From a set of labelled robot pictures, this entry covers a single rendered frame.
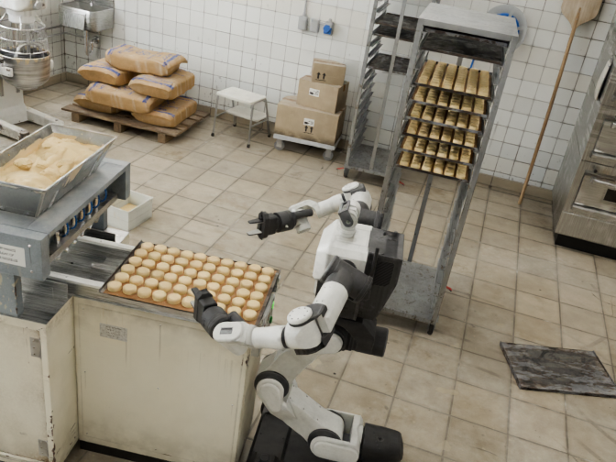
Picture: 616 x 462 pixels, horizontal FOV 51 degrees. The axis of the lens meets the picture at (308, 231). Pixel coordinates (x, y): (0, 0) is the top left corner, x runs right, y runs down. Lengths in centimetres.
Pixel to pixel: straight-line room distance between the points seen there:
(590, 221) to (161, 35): 453
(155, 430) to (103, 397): 25
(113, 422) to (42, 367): 48
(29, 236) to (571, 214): 427
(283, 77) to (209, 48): 84
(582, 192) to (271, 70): 318
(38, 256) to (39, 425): 79
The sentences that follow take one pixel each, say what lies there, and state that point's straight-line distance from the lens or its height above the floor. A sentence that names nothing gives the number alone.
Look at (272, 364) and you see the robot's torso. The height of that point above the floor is 62.
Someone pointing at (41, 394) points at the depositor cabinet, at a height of 50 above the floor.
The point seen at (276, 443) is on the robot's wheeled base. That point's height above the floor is 19.
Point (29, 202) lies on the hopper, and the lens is 234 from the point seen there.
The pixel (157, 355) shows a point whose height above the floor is 65.
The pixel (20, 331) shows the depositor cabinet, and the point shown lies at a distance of 253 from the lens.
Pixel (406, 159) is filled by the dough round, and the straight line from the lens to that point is 359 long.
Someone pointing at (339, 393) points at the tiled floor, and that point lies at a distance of 348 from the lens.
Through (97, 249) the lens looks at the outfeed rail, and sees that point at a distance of 280.
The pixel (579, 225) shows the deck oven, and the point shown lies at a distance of 557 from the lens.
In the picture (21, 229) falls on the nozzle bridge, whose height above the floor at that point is 118.
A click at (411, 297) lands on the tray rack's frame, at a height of 15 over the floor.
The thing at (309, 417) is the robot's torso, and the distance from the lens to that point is 275.
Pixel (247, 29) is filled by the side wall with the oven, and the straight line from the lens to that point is 669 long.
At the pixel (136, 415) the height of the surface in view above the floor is 31.
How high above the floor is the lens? 230
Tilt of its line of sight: 28 degrees down
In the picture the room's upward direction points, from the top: 9 degrees clockwise
